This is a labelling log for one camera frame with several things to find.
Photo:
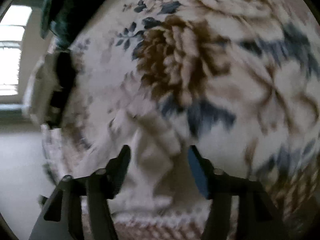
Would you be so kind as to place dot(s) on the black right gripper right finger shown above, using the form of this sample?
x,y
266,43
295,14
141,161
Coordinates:
x,y
240,208

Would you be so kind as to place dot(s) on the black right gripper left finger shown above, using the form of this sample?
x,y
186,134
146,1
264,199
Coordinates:
x,y
61,215

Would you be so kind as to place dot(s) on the white long-sleeve garment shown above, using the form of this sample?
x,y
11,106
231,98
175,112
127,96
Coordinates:
x,y
158,177

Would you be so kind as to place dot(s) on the stack of folded clothes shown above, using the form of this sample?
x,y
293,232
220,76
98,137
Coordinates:
x,y
49,87

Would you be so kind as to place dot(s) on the floral bed blanket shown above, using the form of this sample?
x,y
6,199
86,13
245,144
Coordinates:
x,y
239,79

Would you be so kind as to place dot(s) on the window with metal bars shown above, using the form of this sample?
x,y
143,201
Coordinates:
x,y
13,28

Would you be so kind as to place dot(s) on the dark teal blanket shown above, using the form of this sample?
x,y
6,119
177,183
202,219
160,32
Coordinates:
x,y
66,19

